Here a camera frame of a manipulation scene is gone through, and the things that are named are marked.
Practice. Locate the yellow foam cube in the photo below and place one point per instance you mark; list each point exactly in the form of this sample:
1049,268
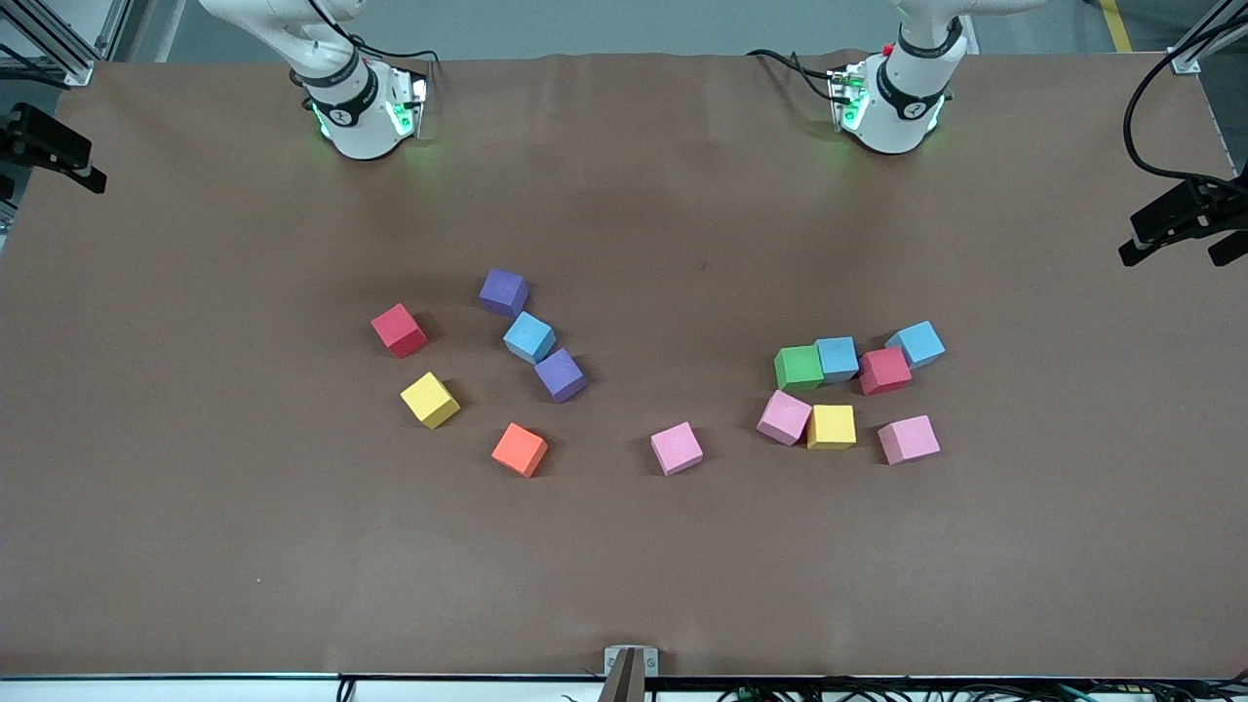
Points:
430,400
832,426

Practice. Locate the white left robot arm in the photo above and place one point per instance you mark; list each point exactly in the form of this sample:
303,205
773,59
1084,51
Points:
892,117

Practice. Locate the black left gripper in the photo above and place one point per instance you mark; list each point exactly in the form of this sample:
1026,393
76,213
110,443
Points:
1173,211

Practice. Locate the aluminium frame post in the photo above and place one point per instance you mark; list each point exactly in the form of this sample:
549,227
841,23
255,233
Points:
58,49
1194,54

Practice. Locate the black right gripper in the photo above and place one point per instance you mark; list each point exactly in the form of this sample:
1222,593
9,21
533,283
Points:
39,137

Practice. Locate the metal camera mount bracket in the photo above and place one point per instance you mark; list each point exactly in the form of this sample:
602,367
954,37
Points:
631,668

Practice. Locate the blue foam cube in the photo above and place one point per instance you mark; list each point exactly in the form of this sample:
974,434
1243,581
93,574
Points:
838,358
916,343
529,336

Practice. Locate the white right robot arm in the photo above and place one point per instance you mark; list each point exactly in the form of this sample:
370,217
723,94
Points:
361,127

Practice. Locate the white table edge rail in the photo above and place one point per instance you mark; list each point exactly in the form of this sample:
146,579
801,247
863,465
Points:
146,690

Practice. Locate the orange foam cube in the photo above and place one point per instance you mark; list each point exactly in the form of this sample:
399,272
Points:
520,449

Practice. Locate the purple foam cube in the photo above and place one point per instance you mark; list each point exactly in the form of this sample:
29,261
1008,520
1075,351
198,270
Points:
504,292
561,374

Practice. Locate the green foam cube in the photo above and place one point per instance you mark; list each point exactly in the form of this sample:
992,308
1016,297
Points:
799,368

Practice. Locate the red foam cube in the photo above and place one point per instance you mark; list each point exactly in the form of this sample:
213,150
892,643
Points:
399,330
885,370

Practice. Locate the pink foam cube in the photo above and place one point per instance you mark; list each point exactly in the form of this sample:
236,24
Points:
909,439
677,448
785,417

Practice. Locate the brown table cover mat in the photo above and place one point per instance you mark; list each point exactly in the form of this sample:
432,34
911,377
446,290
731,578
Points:
624,565

